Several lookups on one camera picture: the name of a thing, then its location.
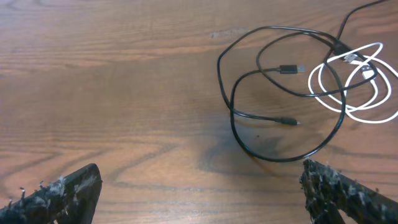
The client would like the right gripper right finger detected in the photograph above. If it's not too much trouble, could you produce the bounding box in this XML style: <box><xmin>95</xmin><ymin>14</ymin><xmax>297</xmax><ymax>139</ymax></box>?
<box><xmin>300</xmin><ymin>159</ymin><xmax>397</xmax><ymax>224</ymax></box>

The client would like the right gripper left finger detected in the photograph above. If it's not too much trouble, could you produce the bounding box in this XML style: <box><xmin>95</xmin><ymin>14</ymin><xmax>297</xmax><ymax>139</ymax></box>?
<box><xmin>1</xmin><ymin>164</ymin><xmax>102</xmax><ymax>224</ymax></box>

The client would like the black usb cable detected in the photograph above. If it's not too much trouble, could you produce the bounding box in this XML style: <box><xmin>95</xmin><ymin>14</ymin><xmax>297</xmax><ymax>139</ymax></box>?
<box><xmin>216</xmin><ymin>26</ymin><xmax>379</xmax><ymax>126</ymax></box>
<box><xmin>229</xmin><ymin>0</ymin><xmax>389</xmax><ymax>163</ymax></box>

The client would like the white usb cable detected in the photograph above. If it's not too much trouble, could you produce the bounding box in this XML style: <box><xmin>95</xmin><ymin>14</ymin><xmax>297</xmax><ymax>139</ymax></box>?
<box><xmin>307</xmin><ymin>42</ymin><xmax>398</xmax><ymax>124</ymax></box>

